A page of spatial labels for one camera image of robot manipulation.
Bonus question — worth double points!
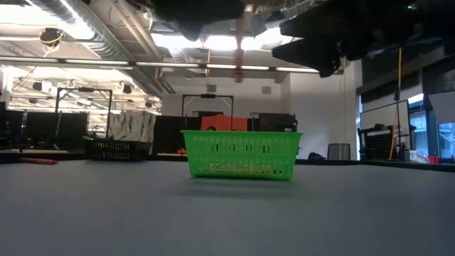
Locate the whiteboard on stand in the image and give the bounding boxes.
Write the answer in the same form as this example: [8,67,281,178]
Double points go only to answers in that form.
[358,99,411,161]

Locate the grey waste bin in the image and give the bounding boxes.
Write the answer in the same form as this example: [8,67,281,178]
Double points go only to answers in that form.
[326,142,352,161]

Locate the crumpled grey white sheet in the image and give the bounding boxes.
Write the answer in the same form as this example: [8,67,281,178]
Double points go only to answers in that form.
[107,110,157,143]

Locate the black equipment case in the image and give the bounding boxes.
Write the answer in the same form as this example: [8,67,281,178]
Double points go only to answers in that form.
[250,112,299,134]

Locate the white plastic bag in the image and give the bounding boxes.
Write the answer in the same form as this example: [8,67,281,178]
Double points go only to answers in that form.
[408,149,430,164]

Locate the black ceiling cable reel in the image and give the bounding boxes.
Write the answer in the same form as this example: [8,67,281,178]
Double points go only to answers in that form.
[38,27,65,58]

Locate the green plastic basket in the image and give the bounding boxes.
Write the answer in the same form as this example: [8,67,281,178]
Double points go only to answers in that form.
[181,129,304,181]

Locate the black metal frame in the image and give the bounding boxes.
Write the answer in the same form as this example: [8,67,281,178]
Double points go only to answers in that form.
[181,93,235,132]
[54,87,114,140]

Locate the grey ceiling box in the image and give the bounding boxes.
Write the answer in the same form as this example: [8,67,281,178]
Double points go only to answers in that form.
[229,14,267,37]

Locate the orange red panel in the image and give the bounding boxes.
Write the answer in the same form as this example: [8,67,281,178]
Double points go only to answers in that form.
[200,114,249,132]

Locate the ceiling strip light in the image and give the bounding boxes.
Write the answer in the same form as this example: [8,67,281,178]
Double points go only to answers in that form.
[134,60,321,74]

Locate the black cart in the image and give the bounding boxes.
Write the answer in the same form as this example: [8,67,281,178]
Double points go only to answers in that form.
[358,124,410,161]

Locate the black tripod stand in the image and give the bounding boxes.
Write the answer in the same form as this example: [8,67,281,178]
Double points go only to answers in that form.
[392,88,405,161]

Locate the black partition panel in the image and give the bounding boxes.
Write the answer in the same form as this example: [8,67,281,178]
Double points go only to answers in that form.
[151,114,202,156]
[0,109,90,151]

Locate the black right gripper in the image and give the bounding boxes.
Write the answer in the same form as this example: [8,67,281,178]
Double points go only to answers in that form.
[272,0,420,78]

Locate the yellow hanging cable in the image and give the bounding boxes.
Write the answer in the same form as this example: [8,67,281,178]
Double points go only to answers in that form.
[388,48,405,161]

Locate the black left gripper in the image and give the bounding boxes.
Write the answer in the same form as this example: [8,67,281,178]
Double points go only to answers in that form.
[134,0,246,42]

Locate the black plastic basket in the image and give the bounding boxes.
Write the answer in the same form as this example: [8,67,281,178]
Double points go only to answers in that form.
[84,137,153,163]

